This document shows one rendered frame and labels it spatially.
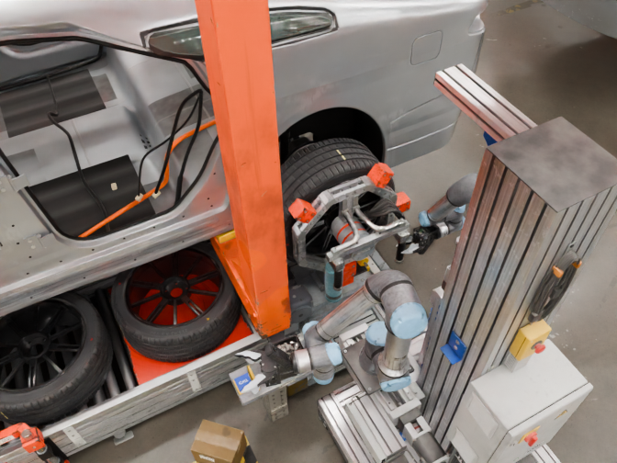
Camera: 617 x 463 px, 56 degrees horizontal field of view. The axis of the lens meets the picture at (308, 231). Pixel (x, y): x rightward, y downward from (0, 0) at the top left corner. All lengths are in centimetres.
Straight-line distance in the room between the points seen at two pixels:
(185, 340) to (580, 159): 204
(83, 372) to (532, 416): 198
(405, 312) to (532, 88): 377
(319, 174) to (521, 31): 381
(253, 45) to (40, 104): 245
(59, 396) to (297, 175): 149
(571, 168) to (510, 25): 471
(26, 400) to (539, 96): 430
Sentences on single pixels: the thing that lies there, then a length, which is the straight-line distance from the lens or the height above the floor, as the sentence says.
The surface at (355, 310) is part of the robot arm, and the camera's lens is 201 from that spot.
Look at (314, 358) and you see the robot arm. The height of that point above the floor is 125.
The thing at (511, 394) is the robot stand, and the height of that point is 123.
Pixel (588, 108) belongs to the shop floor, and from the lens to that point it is 532.
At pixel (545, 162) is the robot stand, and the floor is 203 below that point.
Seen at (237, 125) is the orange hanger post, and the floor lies 183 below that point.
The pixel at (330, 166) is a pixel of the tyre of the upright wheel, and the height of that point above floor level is 118.
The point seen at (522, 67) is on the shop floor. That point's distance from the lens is 561.
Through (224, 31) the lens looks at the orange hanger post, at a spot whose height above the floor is 215.
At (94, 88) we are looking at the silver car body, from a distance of 399.
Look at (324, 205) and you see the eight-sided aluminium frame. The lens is 257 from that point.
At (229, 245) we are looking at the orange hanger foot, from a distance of 300.
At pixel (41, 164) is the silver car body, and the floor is 88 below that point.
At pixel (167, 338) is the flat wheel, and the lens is 296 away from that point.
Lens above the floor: 300
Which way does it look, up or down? 50 degrees down
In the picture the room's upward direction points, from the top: 1 degrees counter-clockwise
